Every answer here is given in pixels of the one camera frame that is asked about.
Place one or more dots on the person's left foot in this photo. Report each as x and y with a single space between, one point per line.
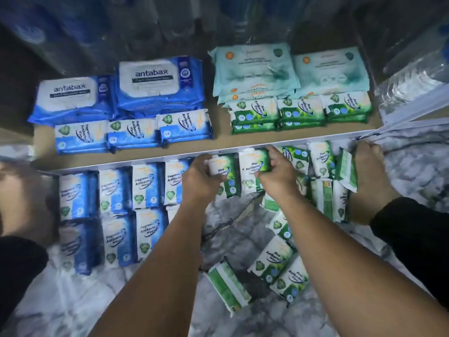
28 203

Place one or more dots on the grey metal shelf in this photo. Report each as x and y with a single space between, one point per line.
217 138

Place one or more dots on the person's left hand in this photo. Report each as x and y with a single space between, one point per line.
200 186

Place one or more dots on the person's right forearm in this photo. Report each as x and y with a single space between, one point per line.
365 270

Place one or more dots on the person's right hand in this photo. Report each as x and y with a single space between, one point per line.
277 179

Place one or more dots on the group of blue wipe packets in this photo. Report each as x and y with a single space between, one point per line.
77 196

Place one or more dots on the person's left forearm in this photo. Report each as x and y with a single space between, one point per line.
154 277

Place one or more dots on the person's right leg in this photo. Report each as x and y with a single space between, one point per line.
414 242

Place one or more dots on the person's foot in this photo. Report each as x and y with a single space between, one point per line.
372 182
28 203

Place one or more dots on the person's right foot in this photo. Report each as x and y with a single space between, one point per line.
372 182

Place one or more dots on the pile of wipes packets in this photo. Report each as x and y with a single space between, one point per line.
270 259

